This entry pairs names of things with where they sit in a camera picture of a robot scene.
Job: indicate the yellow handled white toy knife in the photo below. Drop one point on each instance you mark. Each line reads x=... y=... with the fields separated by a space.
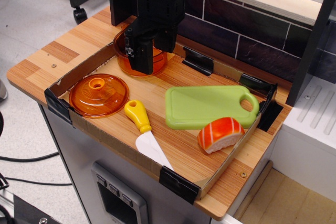
x=146 y=143

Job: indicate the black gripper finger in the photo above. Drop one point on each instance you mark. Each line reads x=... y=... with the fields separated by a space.
x=139 y=47
x=165 y=39

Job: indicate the orange transparent toy pot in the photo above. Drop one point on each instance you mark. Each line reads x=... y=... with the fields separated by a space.
x=159 y=57

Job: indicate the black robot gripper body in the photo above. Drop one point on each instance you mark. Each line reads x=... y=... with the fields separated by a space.
x=160 y=1

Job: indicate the toy salmon sushi piece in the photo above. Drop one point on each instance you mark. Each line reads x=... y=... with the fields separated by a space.
x=220 y=134

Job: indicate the grey toy oven front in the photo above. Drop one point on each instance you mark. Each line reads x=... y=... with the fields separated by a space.
x=121 y=202

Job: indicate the green plastic cutting board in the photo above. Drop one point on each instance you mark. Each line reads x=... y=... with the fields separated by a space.
x=192 y=108

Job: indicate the orange transparent pot lid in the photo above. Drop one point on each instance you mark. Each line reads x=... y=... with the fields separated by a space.
x=99 y=95

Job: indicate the metal frame bottom left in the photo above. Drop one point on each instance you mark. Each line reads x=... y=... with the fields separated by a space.
x=16 y=210

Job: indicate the black vertical post right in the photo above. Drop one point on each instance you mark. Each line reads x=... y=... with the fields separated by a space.
x=313 y=52

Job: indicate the white toy sink drainboard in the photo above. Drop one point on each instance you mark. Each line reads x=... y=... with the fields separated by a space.
x=305 y=153

